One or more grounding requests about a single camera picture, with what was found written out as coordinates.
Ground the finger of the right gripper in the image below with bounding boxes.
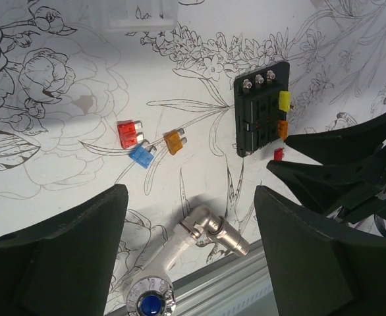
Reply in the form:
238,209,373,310
267,159,386,211
285,113,386,165

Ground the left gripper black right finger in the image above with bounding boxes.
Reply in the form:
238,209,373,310
254,186,386,315

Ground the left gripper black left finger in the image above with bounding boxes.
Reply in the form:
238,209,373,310
0,184,128,315

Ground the red blade fuse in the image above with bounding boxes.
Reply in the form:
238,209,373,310
117,120,144,149
273,147,285,161

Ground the orange blade fuse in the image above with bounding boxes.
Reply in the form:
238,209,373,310
277,120,289,140

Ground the yellow blade fuse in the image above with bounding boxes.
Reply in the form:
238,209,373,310
279,90,291,113

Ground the black fuse box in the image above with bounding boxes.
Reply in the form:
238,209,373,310
233,61,290,157

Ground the brown blade fuse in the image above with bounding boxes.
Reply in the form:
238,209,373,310
163,128,187,155

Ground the blue blade fuse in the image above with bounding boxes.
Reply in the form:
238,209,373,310
128,144,157,169

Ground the white pipe fitting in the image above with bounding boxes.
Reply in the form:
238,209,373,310
126,224,196,315

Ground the floral printed table mat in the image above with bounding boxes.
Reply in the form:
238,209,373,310
0,0,386,316

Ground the aluminium rail frame front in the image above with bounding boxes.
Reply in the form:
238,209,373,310
103,239,279,316

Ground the grey metal bracket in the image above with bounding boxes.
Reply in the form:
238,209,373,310
180,205,250,257

